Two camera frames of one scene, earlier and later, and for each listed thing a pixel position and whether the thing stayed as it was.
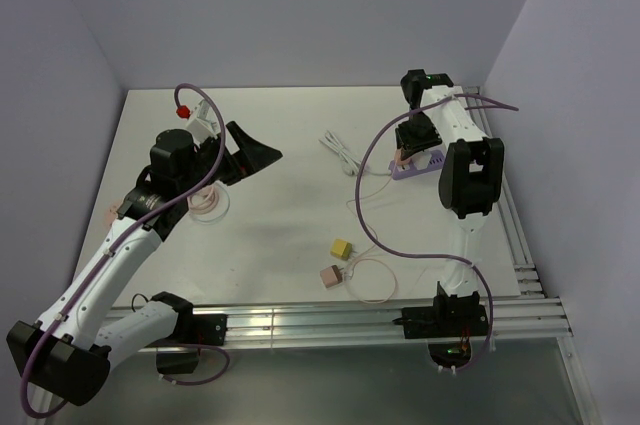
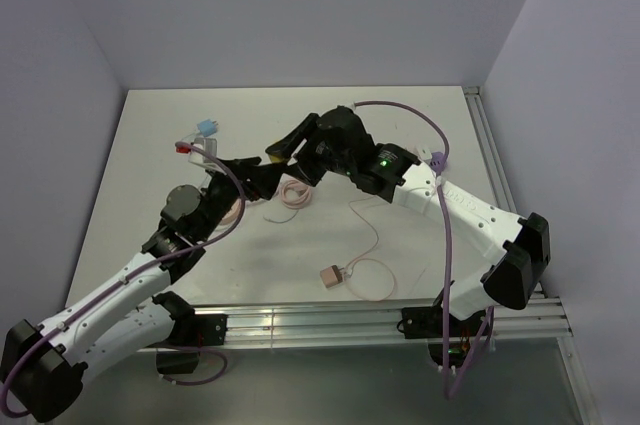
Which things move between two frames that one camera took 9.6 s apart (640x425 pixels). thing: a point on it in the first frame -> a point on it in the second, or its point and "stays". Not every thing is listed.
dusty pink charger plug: [331, 276] stays
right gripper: [411, 145] -> [304, 167]
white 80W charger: [421, 159] stays
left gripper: [252, 155] -> [256, 181]
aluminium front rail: [524, 318] stays
